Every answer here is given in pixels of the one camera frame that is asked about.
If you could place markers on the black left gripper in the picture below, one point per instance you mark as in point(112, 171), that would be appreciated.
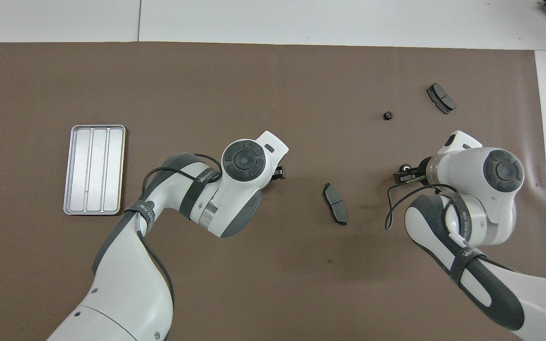
point(278, 173)

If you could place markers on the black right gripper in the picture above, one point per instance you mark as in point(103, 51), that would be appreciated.
point(422, 173)

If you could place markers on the small black bearing gear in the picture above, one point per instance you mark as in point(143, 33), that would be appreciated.
point(387, 116)

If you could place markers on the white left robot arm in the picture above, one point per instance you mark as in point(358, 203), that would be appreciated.
point(126, 284)

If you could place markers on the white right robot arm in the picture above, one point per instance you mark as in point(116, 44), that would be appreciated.
point(491, 180)

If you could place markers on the silver metal tray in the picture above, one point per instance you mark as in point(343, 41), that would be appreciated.
point(94, 170)

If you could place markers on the long grey brake pad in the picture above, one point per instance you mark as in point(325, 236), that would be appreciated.
point(335, 202)

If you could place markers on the short grey brake pad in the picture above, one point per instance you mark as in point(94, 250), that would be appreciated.
point(442, 98)

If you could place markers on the brown paper mat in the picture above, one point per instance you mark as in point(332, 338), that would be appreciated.
point(254, 85)

